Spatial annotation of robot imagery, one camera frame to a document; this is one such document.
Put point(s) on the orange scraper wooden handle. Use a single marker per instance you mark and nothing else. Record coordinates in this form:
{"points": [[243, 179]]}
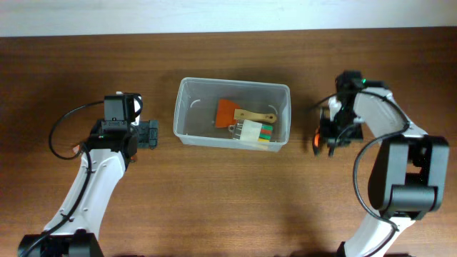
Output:
{"points": [[228, 112]]}

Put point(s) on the clear case coloured bits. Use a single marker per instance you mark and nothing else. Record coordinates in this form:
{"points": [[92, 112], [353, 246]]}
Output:
{"points": [[252, 131]]}

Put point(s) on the orange black needle-nose pliers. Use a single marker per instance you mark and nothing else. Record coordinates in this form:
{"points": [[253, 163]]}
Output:
{"points": [[319, 140]]}

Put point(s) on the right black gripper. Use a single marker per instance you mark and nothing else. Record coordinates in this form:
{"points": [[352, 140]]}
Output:
{"points": [[332, 138]]}

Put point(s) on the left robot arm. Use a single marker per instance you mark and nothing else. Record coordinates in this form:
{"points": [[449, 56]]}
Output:
{"points": [[105, 156]]}

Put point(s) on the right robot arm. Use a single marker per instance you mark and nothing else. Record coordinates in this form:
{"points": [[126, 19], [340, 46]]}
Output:
{"points": [[398, 177]]}

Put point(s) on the clear plastic container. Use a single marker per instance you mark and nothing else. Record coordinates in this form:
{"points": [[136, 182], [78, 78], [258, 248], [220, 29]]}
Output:
{"points": [[197, 105]]}

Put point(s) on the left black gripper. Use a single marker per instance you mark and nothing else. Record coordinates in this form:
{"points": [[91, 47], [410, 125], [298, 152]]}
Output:
{"points": [[149, 133]]}

